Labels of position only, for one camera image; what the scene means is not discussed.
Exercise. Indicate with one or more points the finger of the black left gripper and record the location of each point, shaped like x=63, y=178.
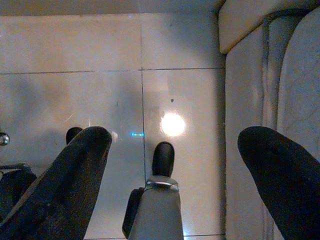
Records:
x=15, y=187

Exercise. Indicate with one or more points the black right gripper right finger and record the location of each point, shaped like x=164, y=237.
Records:
x=282, y=180

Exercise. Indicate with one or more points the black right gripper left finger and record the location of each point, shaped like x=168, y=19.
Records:
x=65, y=187

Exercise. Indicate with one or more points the shiny chrome round knob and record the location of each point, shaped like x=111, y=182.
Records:
x=3, y=139

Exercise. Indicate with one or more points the grey bed base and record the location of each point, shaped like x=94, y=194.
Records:
x=243, y=125

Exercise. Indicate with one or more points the grey quilted mattress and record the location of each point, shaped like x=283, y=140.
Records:
x=300, y=87

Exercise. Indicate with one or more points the silver right robot leg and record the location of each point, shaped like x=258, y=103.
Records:
x=157, y=212

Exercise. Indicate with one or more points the large white printed duvet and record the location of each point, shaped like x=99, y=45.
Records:
x=240, y=22

